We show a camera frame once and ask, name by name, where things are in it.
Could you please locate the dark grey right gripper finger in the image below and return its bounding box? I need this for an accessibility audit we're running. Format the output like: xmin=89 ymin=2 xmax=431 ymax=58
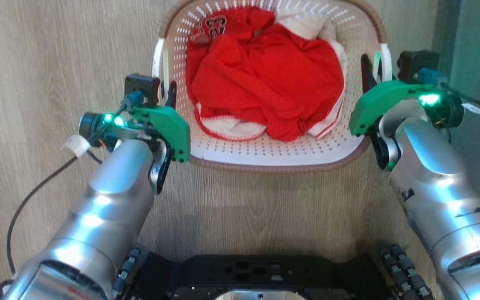
xmin=360 ymin=53 xmax=378 ymax=95

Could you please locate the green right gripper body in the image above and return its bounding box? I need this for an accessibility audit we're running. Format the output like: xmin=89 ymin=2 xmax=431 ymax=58
xmin=348 ymin=80 xmax=465 ymax=137

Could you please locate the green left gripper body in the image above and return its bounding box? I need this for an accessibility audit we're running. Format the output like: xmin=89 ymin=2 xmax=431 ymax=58
xmin=79 ymin=105 xmax=191 ymax=163

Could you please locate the white laundry basket brown rim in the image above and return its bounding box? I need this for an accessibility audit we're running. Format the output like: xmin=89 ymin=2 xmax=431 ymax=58
xmin=152 ymin=0 xmax=393 ymax=174

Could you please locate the red sports jersey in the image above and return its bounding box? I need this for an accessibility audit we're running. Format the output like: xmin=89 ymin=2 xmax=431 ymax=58
xmin=185 ymin=6 xmax=346 ymax=143

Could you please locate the black left roller wheel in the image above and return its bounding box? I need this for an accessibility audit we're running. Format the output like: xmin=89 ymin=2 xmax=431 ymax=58
xmin=112 ymin=246 xmax=143 ymax=300

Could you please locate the black roller wheel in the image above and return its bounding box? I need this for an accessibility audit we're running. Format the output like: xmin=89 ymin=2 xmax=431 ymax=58
xmin=112 ymin=246 xmax=143 ymax=300
xmin=379 ymin=243 xmax=435 ymax=300

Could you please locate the black right roller wheel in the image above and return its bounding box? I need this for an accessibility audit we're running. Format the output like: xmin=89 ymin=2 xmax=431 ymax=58
xmin=379 ymin=243 xmax=435 ymax=300

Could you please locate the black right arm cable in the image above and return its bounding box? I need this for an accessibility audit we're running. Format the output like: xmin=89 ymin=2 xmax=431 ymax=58
xmin=439 ymin=81 xmax=480 ymax=118

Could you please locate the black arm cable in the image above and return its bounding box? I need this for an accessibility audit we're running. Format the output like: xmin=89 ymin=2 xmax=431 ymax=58
xmin=0 ymin=148 xmax=104 ymax=298
xmin=439 ymin=81 xmax=480 ymax=118

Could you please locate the white left cable tag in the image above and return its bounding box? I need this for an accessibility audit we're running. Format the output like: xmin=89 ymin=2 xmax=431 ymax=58
xmin=60 ymin=135 xmax=92 ymax=158

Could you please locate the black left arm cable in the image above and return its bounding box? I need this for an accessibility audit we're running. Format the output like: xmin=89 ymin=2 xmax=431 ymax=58
xmin=0 ymin=148 xmax=104 ymax=298

